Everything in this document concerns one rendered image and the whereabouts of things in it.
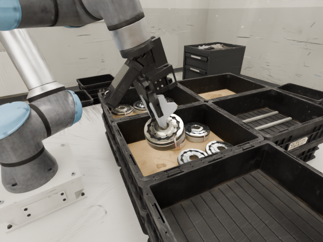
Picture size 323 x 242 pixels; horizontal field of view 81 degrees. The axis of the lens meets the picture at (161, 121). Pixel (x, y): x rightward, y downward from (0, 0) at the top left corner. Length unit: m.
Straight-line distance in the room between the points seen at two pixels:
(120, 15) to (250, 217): 0.52
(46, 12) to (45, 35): 3.23
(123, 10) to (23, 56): 0.40
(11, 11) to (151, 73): 0.24
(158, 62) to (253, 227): 0.43
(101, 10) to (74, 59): 3.34
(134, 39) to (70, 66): 3.37
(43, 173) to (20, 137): 0.14
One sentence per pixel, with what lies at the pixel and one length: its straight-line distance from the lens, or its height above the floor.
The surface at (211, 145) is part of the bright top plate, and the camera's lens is 0.68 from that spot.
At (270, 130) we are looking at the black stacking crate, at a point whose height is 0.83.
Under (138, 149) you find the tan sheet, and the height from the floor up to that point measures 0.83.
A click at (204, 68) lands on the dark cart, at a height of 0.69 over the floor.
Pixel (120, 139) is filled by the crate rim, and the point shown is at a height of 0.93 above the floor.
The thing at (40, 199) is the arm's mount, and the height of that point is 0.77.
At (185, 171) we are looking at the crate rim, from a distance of 0.47.
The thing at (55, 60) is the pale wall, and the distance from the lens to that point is 3.68.
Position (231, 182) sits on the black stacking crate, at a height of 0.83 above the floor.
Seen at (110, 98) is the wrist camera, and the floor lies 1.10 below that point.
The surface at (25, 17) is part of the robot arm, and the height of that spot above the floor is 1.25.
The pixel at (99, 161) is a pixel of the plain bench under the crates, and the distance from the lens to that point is 0.88.
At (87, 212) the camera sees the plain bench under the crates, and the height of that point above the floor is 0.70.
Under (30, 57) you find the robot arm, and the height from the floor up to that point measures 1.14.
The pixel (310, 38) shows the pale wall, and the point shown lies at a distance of 3.92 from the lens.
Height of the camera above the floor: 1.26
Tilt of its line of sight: 30 degrees down
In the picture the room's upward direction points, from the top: straight up
